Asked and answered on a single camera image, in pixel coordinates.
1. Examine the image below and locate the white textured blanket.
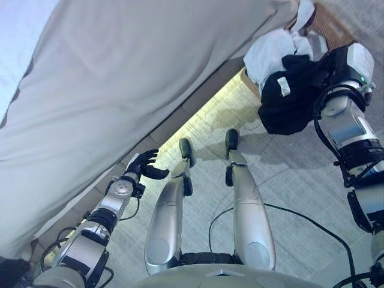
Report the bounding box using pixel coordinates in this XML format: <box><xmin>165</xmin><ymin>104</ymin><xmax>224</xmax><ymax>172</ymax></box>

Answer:
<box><xmin>0</xmin><ymin>0</ymin><xmax>61</xmax><ymax>121</ymax></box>

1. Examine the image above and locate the silver left robot leg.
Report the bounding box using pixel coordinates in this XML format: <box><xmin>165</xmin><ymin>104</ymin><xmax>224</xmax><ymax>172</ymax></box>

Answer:
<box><xmin>143</xmin><ymin>137</ymin><xmax>197</xmax><ymax>276</ymax></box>

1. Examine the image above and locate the brown woven basket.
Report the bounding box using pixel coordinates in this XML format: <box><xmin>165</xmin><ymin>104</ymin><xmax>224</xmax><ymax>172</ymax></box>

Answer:
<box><xmin>239</xmin><ymin>1</ymin><xmax>356</xmax><ymax>100</ymax></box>

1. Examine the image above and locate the black tether cable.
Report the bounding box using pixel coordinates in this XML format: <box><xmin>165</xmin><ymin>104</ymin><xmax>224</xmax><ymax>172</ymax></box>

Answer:
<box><xmin>209</xmin><ymin>203</ymin><xmax>358</xmax><ymax>288</ymax></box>

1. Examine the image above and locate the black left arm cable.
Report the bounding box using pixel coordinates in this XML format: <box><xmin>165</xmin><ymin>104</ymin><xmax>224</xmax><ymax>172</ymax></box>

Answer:
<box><xmin>38</xmin><ymin>194</ymin><xmax>142</xmax><ymax>271</ymax></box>

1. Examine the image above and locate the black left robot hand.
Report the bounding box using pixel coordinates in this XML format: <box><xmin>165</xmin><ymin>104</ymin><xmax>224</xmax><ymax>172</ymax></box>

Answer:
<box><xmin>125</xmin><ymin>149</ymin><xmax>170</xmax><ymax>181</ymax></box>

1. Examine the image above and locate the silver right robot leg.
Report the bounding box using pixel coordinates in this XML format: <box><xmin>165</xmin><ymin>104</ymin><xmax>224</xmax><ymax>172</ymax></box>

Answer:
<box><xmin>224</xmin><ymin>128</ymin><xmax>277</xmax><ymax>271</ymax></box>

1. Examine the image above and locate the black cotton shirt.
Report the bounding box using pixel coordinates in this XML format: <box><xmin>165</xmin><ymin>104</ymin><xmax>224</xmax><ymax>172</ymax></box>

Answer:
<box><xmin>257</xmin><ymin>49</ymin><xmax>343</xmax><ymax>136</ymax></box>

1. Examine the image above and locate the large grey area rug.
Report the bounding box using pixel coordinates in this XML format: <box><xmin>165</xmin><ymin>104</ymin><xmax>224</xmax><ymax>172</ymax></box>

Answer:
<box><xmin>44</xmin><ymin>0</ymin><xmax>384</xmax><ymax>288</ymax></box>

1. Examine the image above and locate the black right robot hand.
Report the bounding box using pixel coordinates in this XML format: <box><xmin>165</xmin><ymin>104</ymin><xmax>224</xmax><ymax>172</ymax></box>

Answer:
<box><xmin>325</xmin><ymin>43</ymin><xmax>376</xmax><ymax>88</ymax></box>

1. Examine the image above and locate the grey robot torso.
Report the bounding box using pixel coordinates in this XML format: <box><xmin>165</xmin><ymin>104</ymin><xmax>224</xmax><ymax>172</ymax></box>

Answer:
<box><xmin>137</xmin><ymin>251</ymin><xmax>316</xmax><ymax>288</ymax></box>

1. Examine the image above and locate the silver robot leg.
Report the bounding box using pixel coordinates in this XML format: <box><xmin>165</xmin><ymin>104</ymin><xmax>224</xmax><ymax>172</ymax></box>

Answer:
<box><xmin>143</xmin><ymin>137</ymin><xmax>197</xmax><ymax>276</ymax></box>
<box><xmin>224</xmin><ymin>128</ymin><xmax>277</xmax><ymax>271</ymax></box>

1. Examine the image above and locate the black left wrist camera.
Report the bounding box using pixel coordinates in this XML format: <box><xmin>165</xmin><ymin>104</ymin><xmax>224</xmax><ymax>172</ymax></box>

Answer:
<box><xmin>131</xmin><ymin>183</ymin><xmax>146</xmax><ymax>199</ymax></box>

